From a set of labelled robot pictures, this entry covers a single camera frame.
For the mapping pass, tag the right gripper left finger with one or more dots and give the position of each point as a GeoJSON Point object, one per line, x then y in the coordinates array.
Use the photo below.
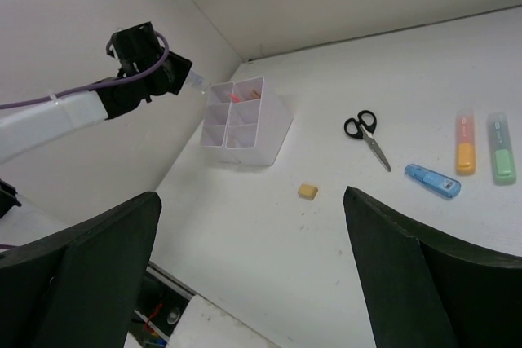
{"type": "Point", "coordinates": [79, 286]}

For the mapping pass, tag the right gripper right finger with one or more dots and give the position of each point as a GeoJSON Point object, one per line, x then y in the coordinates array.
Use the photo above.
{"type": "Point", "coordinates": [425, 288]}

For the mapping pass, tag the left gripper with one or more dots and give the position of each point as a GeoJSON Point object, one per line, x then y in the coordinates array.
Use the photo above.
{"type": "Point", "coordinates": [138, 49]}

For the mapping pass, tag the clear glue bottle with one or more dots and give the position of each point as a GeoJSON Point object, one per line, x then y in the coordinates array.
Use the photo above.
{"type": "Point", "coordinates": [197, 82]}

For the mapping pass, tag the blue correction tape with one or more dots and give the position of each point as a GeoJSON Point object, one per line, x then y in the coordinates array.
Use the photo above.
{"type": "Point", "coordinates": [437, 183]}

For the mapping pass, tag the red highlighter pen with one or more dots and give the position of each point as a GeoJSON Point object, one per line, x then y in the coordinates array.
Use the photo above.
{"type": "Point", "coordinates": [234, 98]}

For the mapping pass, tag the yellow eraser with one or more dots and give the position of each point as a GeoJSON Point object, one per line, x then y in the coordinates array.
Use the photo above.
{"type": "Point", "coordinates": [308, 191]}

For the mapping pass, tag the black handled scissors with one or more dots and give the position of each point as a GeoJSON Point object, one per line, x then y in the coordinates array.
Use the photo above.
{"type": "Point", "coordinates": [362, 127]}

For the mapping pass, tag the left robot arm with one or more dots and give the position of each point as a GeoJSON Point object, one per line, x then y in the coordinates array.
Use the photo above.
{"type": "Point", "coordinates": [40, 121]}

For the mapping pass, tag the white right organizer bin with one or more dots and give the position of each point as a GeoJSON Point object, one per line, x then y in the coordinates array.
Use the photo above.
{"type": "Point", "coordinates": [256, 128]}

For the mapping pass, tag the green highlighter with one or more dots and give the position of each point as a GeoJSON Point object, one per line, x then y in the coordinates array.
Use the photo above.
{"type": "Point", "coordinates": [502, 158]}

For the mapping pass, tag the orange highlighter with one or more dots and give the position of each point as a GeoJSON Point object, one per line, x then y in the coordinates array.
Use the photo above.
{"type": "Point", "coordinates": [465, 157]}

